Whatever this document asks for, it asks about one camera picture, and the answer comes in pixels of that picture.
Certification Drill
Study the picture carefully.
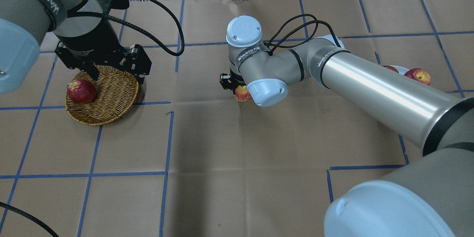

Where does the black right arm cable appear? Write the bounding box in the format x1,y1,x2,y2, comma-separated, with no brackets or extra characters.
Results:
264,14,342,57

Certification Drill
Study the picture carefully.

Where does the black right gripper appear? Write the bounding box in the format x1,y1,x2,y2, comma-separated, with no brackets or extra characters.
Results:
219,70,247,90

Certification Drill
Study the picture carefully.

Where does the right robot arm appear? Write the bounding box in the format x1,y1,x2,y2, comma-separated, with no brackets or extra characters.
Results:
220,16,474,237

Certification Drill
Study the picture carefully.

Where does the woven wicker basket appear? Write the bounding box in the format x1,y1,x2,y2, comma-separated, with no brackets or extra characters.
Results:
65,66,139,126

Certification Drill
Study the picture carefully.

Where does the red apple in basket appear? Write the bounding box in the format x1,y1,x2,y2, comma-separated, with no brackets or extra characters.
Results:
67,79,97,104

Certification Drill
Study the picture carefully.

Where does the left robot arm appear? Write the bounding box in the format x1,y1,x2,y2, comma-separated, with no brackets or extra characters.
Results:
0,0,152,94

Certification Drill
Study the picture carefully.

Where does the black camera cable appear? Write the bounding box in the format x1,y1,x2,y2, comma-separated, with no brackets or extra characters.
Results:
0,0,186,237

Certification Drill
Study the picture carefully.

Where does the light blue plate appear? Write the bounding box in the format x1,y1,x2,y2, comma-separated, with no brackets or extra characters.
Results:
392,66,409,75

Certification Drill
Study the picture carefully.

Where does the red apple on plate back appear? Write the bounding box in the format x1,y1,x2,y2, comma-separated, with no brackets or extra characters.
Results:
404,68,431,86

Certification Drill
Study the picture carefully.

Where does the red yellow apple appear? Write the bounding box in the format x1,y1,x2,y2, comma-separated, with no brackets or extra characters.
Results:
234,86,251,102

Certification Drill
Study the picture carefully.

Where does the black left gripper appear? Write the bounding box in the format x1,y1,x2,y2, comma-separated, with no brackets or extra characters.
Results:
54,19,152,85

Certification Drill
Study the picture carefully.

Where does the red apple on plate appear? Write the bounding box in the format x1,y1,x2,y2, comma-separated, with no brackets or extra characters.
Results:
383,66,399,73
404,68,431,86

